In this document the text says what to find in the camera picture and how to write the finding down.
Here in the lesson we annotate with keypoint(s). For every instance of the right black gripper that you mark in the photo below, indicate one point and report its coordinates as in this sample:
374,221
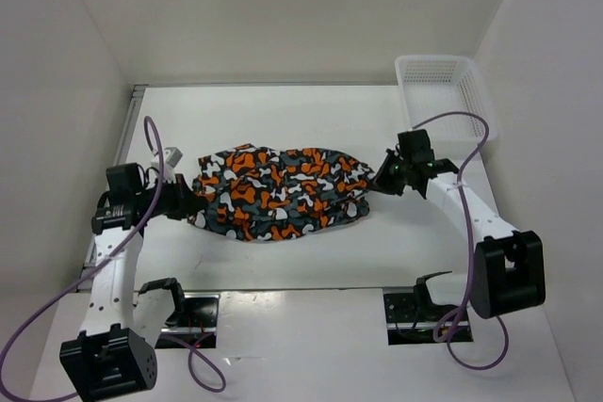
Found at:
382,182

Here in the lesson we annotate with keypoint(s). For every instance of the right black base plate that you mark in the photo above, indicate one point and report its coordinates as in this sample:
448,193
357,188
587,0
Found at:
408,322

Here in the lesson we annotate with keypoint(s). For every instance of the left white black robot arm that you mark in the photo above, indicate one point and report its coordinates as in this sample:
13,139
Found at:
114,351

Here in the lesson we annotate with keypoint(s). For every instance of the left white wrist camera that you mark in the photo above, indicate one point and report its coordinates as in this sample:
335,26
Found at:
166,159

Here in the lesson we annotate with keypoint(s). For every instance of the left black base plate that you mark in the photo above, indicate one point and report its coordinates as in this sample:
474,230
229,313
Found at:
197,320

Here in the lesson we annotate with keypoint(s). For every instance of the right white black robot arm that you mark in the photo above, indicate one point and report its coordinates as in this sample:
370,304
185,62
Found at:
506,265

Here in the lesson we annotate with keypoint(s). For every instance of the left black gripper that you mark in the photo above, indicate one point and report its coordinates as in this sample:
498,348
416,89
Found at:
186,200

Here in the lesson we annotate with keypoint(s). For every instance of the orange camouflage shorts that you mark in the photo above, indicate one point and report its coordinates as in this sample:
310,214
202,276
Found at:
251,193

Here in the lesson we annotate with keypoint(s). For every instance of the white plastic basket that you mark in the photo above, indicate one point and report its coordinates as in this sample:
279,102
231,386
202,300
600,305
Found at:
446,95

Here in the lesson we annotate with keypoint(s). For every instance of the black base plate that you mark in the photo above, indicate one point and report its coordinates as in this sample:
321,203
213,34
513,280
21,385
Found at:
197,320
408,322

